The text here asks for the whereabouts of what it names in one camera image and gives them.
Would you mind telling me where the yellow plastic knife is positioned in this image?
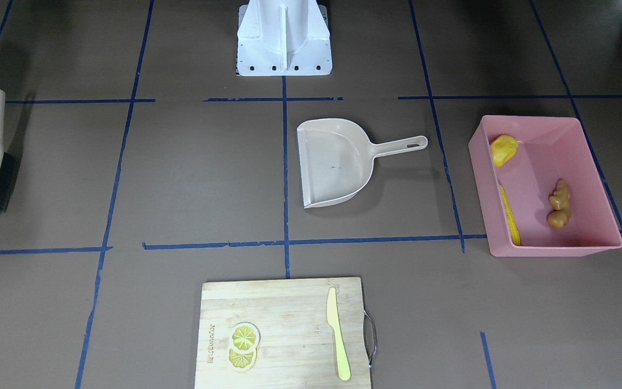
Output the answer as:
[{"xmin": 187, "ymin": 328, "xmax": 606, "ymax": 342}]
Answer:
[{"xmin": 326, "ymin": 286, "xmax": 352, "ymax": 381}]

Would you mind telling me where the yellow toy potato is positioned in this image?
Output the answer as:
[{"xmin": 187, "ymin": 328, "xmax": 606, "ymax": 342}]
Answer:
[{"xmin": 490, "ymin": 135, "xmax": 520, "ymax": 167}]

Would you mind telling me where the beige plastic dustpan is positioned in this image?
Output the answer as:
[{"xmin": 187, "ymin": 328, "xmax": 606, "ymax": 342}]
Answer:
[{"xmin": 296, "ymin": 118, "xmax": 429, "ymax": 209}]

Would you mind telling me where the upper lemon slice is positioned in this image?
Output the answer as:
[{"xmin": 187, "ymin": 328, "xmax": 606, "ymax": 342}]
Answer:
[{"xmin": 227, "ymin": 322, "xmax": 261, "ymax": 354}]

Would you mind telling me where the yellow toy corn cob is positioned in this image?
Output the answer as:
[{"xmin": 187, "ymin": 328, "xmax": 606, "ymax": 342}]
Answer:
[{"xmin": 499, "ymin": 185, "xmax": 522, "ymax": 246}]

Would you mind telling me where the pink plastic bin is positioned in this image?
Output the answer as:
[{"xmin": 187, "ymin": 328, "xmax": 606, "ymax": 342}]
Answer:
[{"xmin": 468, "ymin": 115, "xmax": 622, "ymax": 258}]

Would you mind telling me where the tan toy ginger root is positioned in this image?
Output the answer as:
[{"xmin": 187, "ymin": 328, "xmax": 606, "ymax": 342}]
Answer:
[{"xmin": 546, "ymin": 179, "xmax": 572, "ymax": 229}]

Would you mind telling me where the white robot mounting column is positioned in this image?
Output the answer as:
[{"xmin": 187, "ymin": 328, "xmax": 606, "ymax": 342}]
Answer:
[{"xmin": 235, "ymin": 1, "xmax": 333, "ymax": 77}]

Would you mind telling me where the bamboo cutting board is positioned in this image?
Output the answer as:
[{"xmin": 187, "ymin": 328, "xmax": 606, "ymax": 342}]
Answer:
[{"xmin": 194, "ymin": 277, "xmax": 374, "ymax": 388}]

